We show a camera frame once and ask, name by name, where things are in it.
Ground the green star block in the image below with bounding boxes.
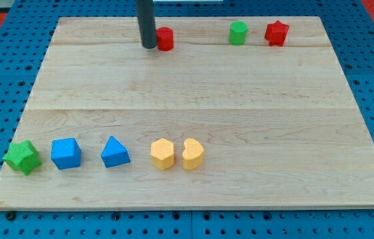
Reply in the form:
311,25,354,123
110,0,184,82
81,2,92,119
3,140,42,176

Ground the green cylinder block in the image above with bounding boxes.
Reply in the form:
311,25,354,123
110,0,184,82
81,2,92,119
229,21,248,45

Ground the yellow hexagon block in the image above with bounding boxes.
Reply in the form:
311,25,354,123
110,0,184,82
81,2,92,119
151,138,174,170

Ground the blue triangle block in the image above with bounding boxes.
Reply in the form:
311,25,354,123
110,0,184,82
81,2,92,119
101,136,131,168

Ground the light wooden board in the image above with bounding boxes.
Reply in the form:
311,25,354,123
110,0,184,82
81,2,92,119
0,17,374,212

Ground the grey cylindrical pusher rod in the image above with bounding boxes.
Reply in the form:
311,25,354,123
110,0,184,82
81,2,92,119
135,0,157,49

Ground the blue cube block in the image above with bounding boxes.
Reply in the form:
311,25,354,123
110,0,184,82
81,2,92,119
50,138,81,170

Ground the red cylinder block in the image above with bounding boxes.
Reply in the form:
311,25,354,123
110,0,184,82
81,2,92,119
156,27,174,51

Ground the yellow heart block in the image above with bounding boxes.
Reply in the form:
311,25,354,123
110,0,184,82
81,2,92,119
182,138,204,170

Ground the red star block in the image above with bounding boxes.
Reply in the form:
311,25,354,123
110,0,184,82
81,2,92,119
264,20,290,46

